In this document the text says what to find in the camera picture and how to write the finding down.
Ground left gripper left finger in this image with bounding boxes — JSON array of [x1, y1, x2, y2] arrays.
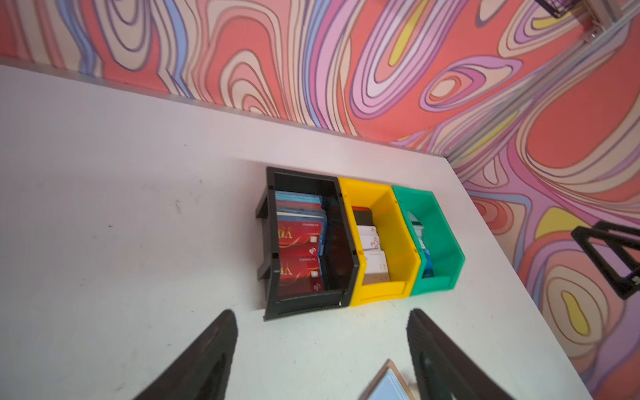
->
[[137, 309, 238, 399]]

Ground yellow plastic bin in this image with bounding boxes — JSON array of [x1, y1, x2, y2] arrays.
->
[[338, 178, 421, 307]]

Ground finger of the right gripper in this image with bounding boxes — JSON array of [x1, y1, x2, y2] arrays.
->
[[571, 221, 639, 300]]

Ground red VIP cards stack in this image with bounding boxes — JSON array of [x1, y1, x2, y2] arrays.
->
[[276, 192, 328, 298]]

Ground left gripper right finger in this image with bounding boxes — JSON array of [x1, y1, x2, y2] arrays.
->
[[407, 308, 512, 400]]

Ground blue cards stack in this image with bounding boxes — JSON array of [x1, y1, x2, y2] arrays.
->
[[412, 221, 434, 278]]

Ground white black cards stack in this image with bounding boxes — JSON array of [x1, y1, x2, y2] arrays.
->
[[352, 207, 390, 285]]

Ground tan leather card holder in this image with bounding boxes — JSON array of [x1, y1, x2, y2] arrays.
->
[[358, 359, 416, 400]]

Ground black plastic bin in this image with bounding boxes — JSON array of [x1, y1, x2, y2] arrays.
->
[[255, 167, 360, 321]]

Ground green plastic bin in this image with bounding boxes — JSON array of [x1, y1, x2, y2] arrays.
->
[[393, 186, 466, 296]]

